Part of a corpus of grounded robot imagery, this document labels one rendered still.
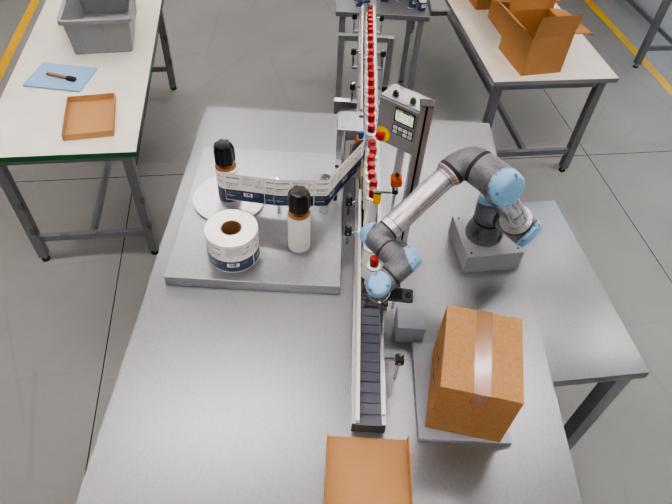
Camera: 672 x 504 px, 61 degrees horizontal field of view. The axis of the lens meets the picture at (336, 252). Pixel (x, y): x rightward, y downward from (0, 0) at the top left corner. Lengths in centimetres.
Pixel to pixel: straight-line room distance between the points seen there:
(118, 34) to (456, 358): 275
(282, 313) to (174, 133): 252
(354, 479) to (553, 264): 123
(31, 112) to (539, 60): 286
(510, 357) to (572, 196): 255
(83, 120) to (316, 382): 192
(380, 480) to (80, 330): 198
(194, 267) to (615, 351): 161
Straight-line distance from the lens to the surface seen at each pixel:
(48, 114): 336
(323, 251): 227
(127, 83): 348
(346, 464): 187
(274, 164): 266
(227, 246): 211
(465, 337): 180
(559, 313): 235
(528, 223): 213
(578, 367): 224
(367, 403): 190
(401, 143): 209
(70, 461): 296
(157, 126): 451
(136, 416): 201
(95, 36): 375
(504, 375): 176
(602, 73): 401
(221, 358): 205
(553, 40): 373
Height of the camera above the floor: 257
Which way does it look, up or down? 48 degrees down
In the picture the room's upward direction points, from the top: 4 degrees clockwise
